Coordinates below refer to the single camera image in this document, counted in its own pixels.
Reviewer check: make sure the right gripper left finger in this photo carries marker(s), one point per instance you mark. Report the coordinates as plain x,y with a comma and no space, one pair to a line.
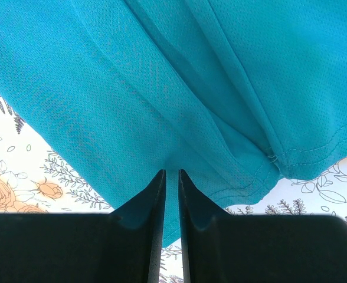
121,246

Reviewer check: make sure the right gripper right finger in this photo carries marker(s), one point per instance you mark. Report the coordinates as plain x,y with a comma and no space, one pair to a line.
220,247

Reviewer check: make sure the teal t shirt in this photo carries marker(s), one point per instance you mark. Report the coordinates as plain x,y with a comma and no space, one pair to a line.
239,94

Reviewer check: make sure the floral patterned table mat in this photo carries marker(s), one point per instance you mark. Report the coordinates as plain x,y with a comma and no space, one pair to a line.
36,179

